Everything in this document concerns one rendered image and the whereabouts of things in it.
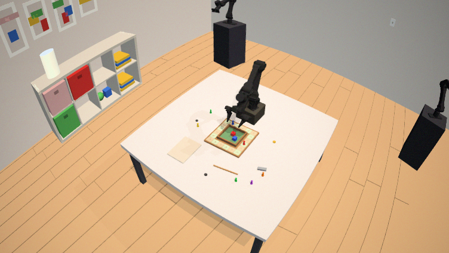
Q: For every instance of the beige flat rectangular sheet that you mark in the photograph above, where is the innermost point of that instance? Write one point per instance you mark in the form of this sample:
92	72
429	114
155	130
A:
184	149

